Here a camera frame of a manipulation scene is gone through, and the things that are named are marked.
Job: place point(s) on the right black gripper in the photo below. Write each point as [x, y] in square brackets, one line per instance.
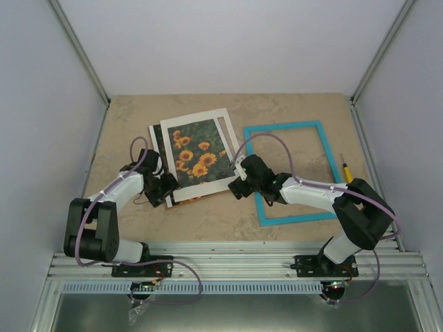
[236, 184]

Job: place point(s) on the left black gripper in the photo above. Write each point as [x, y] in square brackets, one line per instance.
[172, 185]

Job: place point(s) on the teal wooden picture frame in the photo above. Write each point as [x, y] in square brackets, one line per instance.
[268, 128]

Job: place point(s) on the yellow handled screwdriver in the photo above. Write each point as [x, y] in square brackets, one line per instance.
[346, 170]

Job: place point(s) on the sunflower photo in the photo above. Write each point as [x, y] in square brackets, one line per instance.
[199, 154]

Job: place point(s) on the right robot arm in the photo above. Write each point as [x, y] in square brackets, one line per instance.
[363, 215]

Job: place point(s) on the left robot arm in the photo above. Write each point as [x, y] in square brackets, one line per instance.
[92, 234]

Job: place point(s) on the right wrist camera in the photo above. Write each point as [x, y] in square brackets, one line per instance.
[237, 167]

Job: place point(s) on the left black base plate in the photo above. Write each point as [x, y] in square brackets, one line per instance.
[158, 270]

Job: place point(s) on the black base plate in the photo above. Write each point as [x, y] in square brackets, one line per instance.
[315, 266]
[158, 270]

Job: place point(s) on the aluminium rail base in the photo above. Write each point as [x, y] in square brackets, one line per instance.
[271, 260]

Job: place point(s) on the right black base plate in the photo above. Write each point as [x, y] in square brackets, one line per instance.
[315, 266]

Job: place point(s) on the slotted grey cable duct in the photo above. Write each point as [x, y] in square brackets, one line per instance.
[192, 288]

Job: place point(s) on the left aluminium corner post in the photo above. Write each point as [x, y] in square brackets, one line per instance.
[73, 39]

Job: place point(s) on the aluminium corner post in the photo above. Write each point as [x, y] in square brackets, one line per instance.
[73, 39]
[384, 47]

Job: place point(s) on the right aluminium corner post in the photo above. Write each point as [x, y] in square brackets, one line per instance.
[384, 47]

